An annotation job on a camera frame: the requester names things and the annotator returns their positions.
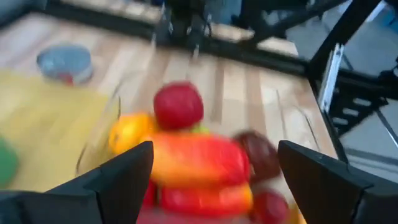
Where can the small red toy fruit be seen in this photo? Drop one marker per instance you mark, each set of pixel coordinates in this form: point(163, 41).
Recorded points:
point(270, 207)

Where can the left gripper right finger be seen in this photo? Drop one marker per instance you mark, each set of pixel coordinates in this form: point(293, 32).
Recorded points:
point(335, 199)

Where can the yellow-orange toy mango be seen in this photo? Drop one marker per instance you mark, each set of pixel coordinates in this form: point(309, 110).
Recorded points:
point(130, 132)

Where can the green plastic bottle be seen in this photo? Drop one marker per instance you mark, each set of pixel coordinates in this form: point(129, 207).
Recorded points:
point(7, 163)

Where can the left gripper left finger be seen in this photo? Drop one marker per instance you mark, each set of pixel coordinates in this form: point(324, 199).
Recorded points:
point(93, 202)

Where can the red translucent plastic tray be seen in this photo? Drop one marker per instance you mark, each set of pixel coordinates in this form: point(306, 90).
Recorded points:
point(186, 219)

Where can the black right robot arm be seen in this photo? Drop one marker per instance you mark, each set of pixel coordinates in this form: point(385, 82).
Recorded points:
point(186, 18)

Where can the orange-red toy mango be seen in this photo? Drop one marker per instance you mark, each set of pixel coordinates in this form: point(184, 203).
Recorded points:
point(199, 158)

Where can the yellow translucent plastic tray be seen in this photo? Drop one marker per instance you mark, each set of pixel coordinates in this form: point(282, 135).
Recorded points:
point(46, 124)

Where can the dark maroon toy fruit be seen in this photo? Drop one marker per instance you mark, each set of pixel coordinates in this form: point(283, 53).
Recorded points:
point(259, 155)

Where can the yellow-green toy fruit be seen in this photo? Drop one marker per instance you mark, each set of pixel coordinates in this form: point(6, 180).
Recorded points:
point(200, 129)

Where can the silver tin can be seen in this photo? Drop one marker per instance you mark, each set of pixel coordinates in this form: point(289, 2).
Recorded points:
point(65, 62)

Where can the clear glass bowl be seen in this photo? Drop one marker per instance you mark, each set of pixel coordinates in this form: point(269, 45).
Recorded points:
point(96, 146)

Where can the red toy apple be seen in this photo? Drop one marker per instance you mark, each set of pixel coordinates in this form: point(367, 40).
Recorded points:
point(178, 105)

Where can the red-orange toy mango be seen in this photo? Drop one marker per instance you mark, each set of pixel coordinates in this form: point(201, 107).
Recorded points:
point(205, 200)

